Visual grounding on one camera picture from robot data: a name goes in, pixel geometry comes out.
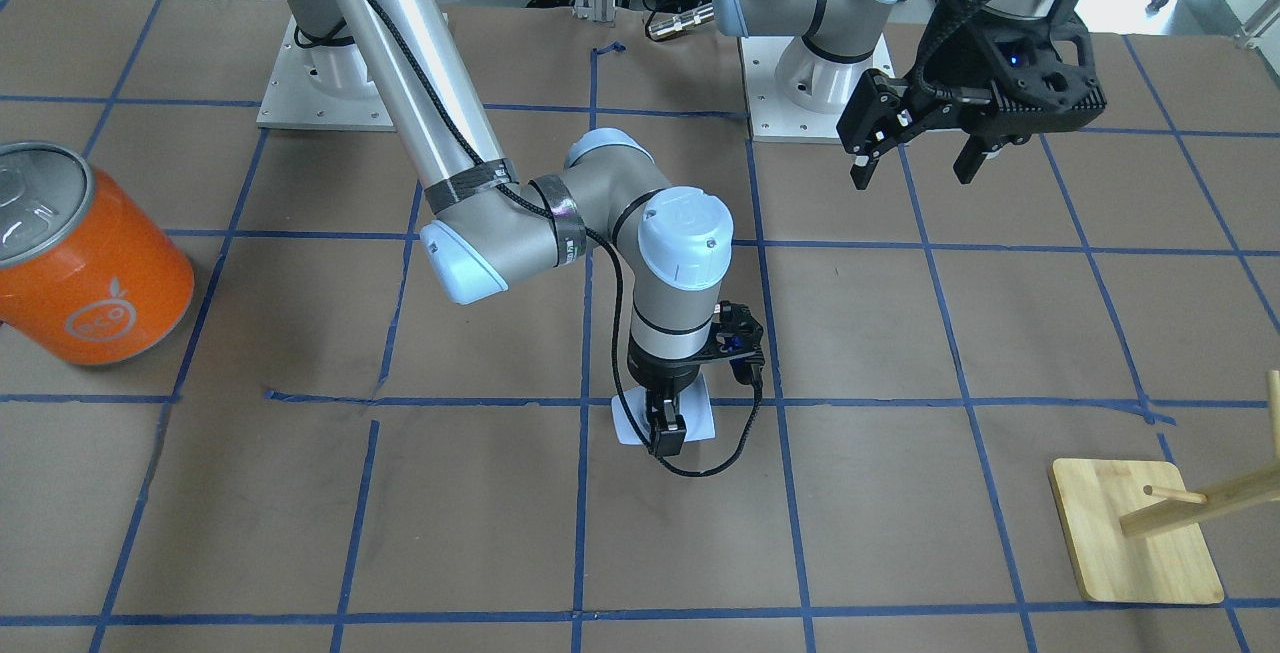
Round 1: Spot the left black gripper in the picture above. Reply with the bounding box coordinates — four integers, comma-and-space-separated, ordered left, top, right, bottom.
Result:
836, 0, 1079, 191

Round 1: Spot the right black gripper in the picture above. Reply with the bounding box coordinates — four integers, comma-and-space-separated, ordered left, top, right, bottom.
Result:
627, 338, 716, 458

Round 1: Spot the light blue cup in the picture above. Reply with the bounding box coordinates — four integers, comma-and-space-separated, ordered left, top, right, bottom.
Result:
611, 373, 716, 446

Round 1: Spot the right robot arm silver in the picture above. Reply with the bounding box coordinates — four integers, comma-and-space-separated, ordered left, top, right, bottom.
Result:
287, 0, 753, 458

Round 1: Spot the wooden cup stand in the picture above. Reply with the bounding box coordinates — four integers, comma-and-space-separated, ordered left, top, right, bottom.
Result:
1048, 369, 1280, 604

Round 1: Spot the large orange can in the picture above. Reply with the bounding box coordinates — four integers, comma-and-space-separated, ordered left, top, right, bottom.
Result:
1, 141, 195, 366

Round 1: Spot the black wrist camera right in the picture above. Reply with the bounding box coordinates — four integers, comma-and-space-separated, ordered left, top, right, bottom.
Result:
713, 300, 765, 385

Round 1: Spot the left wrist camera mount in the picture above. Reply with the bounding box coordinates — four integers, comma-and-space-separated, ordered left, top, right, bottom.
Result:
983, 12, 1107, 134

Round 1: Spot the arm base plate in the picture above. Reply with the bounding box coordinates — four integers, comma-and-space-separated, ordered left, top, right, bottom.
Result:
257, 20, 396, 132
740, 35, 893, 143

